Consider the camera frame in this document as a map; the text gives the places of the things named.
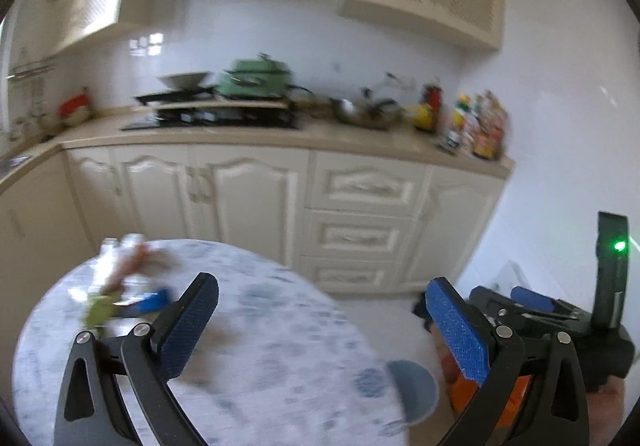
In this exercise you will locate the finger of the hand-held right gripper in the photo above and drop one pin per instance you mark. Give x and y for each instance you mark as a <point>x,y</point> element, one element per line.
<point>532,298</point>
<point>492,306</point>

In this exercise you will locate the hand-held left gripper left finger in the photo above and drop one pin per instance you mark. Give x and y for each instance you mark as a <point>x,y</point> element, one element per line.
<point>186,326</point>

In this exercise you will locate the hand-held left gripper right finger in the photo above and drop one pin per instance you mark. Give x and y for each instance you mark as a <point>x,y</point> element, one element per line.
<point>457,326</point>

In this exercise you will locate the orange plastic bag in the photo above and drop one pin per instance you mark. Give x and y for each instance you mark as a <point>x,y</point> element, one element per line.
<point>465,398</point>

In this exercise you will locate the clear plastic bag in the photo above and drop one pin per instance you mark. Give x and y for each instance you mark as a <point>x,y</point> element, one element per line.
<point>135,263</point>

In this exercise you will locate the blue wrapper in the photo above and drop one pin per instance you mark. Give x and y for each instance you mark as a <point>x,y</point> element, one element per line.
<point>150,301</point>

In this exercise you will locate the grey round stool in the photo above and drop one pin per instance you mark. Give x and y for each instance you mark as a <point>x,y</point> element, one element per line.
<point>415,391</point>

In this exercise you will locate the green wrapper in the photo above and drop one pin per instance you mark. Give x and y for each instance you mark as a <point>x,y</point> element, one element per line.
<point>102,311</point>

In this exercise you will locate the cream carved drawer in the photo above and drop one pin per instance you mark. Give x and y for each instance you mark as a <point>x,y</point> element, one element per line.
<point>367,186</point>
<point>345,273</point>
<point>357,233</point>

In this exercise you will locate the amber oil bottle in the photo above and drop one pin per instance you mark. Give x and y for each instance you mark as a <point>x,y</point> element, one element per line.
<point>495,131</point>

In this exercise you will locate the slim condiment bottle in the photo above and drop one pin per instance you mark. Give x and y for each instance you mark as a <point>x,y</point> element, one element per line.
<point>477,126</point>

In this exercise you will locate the green cap condiment bottle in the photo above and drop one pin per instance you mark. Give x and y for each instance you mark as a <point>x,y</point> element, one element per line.
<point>460,124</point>

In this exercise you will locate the yellow squeeze bottle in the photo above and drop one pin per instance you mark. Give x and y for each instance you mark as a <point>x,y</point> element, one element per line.
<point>421,116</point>

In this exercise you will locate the black glass hob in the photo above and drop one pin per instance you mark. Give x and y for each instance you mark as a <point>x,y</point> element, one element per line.
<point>215,121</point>

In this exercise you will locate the dark sauce bottle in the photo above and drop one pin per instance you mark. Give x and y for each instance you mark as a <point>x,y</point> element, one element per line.
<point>433,101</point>

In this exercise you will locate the wooden board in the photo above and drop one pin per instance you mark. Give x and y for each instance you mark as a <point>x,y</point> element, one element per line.
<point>225,104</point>

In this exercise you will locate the steel mixing bowl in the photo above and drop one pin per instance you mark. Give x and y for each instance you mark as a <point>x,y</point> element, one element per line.
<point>365,115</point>

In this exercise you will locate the black portable stove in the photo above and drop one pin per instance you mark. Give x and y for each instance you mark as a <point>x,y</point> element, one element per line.
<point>170,95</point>

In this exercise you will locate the steel wok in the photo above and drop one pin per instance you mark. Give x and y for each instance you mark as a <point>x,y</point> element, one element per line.
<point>185,80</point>

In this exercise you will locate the red container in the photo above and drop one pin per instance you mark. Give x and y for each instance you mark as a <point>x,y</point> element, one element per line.
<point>75,104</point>

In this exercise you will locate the green electric pot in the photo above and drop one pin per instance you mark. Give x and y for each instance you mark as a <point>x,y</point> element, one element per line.
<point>255,79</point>

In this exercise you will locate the small lattice door cabinet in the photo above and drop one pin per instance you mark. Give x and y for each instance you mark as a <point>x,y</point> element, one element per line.
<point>95,9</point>

